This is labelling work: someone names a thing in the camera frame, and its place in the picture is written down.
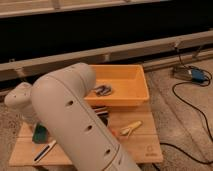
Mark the green sponge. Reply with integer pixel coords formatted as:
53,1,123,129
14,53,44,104
32,124,48,144

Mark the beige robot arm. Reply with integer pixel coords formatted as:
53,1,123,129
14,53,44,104
5,63,140,171

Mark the grey metal object in bin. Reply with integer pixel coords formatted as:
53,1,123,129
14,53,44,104
94,85,112,96

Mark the orange plastic bin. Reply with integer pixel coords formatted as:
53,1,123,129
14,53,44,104
85,65,149,106

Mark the striped black white block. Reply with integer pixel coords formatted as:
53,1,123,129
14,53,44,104
93,106,109,119

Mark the yellow banana peel toy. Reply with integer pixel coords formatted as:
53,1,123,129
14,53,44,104
120,121,142,137

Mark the blue grey power box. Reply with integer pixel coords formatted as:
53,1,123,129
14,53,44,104
172,66,205,83

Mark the white dish brush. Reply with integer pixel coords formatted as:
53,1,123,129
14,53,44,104
34,140,57,163

